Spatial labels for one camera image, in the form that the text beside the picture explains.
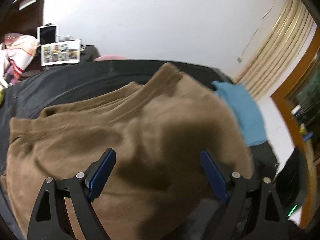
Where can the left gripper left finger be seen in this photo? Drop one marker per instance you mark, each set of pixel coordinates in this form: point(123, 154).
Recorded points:
point(50, 219)

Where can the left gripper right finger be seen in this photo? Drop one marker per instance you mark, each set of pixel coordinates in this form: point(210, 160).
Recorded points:
point(266, 218)

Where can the brown fleece sweater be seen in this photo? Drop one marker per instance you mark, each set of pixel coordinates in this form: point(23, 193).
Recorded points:
point(157, 130)

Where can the light blue cloth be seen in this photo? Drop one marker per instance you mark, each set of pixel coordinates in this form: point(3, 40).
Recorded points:
point(246, 111)

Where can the black storage bag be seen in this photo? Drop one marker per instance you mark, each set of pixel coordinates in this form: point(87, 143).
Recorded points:
point(84, 81)

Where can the beige curtain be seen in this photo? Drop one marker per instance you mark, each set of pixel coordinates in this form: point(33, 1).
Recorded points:
point(278, 51)

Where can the pink patterned pillow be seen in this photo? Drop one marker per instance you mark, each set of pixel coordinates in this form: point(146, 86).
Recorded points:
point(17, 52)

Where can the white tablet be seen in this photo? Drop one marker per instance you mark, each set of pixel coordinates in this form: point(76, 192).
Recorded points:
point(47, 34)

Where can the dark wooden headboard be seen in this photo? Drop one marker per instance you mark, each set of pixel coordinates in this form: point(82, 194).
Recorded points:
point(23, 17)

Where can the wooden window frame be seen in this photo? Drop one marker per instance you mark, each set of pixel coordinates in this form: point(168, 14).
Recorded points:
point(284, 98)

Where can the photo collage frame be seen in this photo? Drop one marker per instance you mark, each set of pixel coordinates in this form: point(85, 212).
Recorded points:
point(64, 52)

